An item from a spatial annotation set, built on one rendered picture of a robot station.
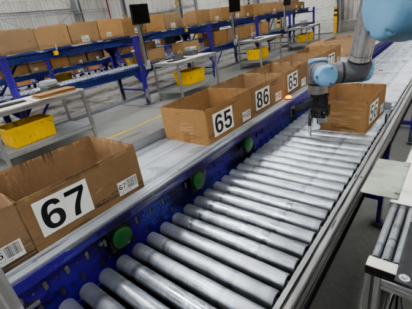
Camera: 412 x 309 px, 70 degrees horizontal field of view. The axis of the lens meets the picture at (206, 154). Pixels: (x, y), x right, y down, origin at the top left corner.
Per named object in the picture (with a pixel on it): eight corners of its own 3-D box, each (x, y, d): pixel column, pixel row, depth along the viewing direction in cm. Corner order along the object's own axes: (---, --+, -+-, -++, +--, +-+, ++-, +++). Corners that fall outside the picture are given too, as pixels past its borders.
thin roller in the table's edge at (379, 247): (379, 256, 80) (398, 204, 99) (371, 254, 81) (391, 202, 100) (378, 262, 81) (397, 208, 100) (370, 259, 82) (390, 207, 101)
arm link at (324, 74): (344, 64, 121) (336, 59, 132) (316, 66, 122) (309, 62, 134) (343, 86, 124) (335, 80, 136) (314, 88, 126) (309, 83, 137)
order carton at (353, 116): (365, 134, 153) (367, 102, 146) (310, 127, 172) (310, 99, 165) (384, 111, 179) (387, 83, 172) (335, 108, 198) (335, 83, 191)
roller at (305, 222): (328, 219, 97) (328, 230, 99) (206, 184, 129) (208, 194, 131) (323, 228, 93) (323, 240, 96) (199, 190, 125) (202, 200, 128)
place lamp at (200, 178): (197, 192, 119) (194, 178, 116) (194, 192, 120) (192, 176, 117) (207, 184, 124) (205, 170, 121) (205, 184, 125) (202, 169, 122)
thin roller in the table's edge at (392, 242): (390, 260, 78) (407, 206, 97) (382, 257, 80) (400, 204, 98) (389, 265, 79) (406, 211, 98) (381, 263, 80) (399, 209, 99)
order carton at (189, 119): (209, 146, 134) (204, 110, 127) (165, 138, 152) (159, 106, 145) (253, 119, 161) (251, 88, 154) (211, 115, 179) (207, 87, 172)
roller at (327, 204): (335, 213, 103) (339, 200, 104) (216, 182, 134) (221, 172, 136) (338, 217, 106) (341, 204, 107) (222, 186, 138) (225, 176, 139)
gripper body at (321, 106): (325, 120, 143) (325, 95, 138) (307, 118, 149) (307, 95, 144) (330, 115, 149) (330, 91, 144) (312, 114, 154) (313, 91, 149)
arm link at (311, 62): (309, 60, 133) (305, 57, 142) (309, 87, 138) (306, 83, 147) (331, 57, 132) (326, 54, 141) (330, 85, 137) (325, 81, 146)
